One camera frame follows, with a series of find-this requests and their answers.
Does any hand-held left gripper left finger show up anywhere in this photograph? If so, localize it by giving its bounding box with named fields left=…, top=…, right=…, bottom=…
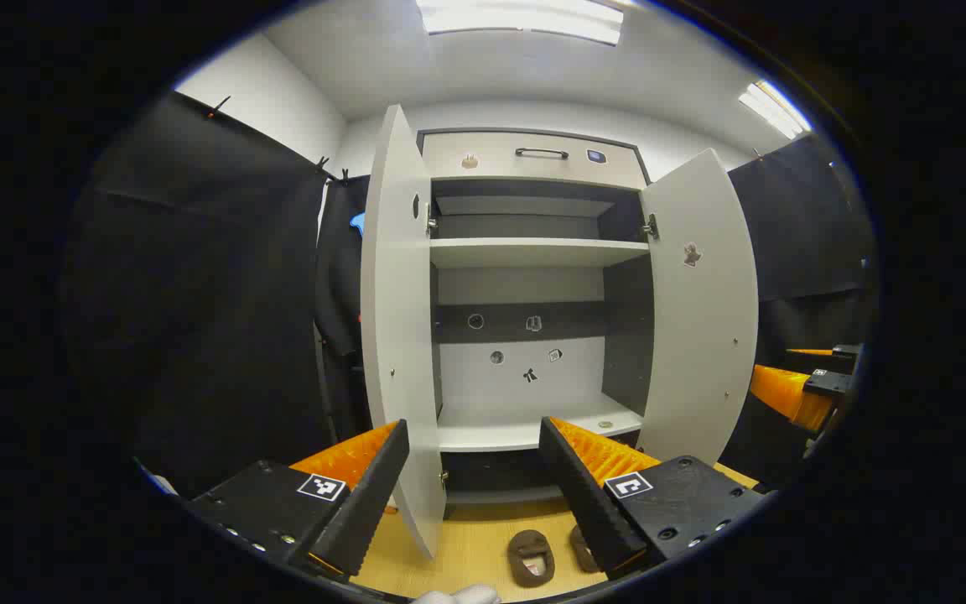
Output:
left=188, top=419, right=410, bottom=581

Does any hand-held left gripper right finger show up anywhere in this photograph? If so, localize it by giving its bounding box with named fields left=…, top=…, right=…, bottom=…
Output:
left=539, top=417, right=765, bottom=581

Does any brown plush shoe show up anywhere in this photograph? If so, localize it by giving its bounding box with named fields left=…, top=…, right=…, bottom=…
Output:
left=506, top=529, right=556, bottom=589
left=569, top=524, right=602, bottom=575

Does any grey cabinet door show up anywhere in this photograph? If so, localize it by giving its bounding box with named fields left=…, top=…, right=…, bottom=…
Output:
left=637, top=148, right=760, bottom=467
left=361, top=104, right=449, bottom=561

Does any grey shoe cabinet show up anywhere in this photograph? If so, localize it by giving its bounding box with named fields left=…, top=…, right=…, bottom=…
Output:
left=416, top=128, right=653, bottom=506

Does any grey cabinet drawer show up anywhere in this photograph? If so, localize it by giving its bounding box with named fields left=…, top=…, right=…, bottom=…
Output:
left=422, top=132, right=648, bottom=190

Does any white rounded object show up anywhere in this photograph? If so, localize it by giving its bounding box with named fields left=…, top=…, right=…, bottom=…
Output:
left=410, top=584, right=502, bottom=604

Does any black backdrop cloth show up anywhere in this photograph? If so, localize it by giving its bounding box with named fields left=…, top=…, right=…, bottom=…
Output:
left=314, top=172, right=375, bottom=445
left=64, top=91, right=333, bottom=504
left=722, top=133, right=880, bottom=487

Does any small ceiling light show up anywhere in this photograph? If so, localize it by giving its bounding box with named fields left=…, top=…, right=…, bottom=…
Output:
left=738, top=79, right=813, bottom=140

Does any long ceiling light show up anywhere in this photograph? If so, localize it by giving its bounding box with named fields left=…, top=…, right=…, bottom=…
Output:
left=414, top=0, right=626, bottom=46

